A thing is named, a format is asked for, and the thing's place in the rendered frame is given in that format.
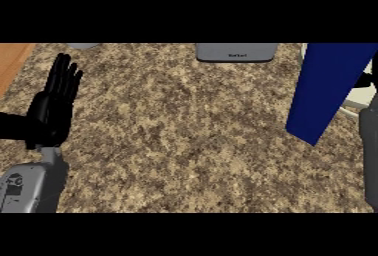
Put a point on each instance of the small grey object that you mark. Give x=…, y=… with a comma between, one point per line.
x=81, y=45

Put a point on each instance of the grey appliance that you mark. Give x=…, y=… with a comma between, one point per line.
x=236, y=51

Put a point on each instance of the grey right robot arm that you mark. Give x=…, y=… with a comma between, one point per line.
x=369, y=150

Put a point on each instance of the blue flat panel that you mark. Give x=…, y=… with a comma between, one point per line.
x=326, y=86

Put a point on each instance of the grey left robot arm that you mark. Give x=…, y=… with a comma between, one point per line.
x=29, y=186

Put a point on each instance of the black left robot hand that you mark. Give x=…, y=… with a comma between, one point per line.
x=52, y=113

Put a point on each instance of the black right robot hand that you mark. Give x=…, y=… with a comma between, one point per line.
x=369, y=80

